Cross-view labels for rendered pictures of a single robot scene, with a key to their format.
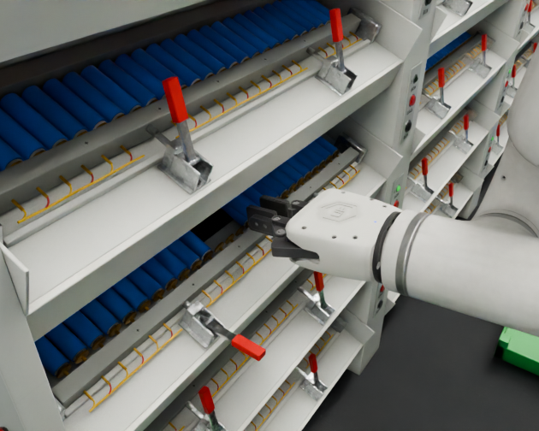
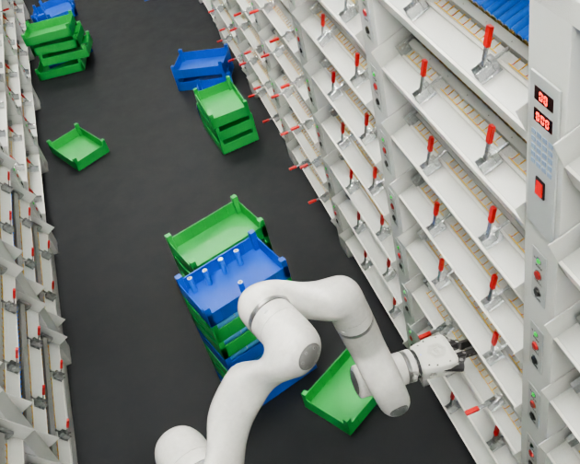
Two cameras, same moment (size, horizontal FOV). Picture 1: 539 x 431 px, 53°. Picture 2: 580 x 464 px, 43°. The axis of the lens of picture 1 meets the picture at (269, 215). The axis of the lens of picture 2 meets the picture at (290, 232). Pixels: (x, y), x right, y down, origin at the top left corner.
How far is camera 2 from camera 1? 196 cm
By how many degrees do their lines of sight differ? 94
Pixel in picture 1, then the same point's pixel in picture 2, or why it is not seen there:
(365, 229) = (419, 350)
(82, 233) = (424, 256)
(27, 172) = not seen: hidden behind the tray
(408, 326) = not seen: outside the picture
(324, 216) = (436, 344)
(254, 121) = (468, 311)
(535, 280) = not seen: hidden behind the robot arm
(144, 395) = (428, 308)
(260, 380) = (467, 399)
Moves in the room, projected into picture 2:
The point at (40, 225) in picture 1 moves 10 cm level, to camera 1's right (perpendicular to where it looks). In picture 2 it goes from (426, 246) to (407, 270)
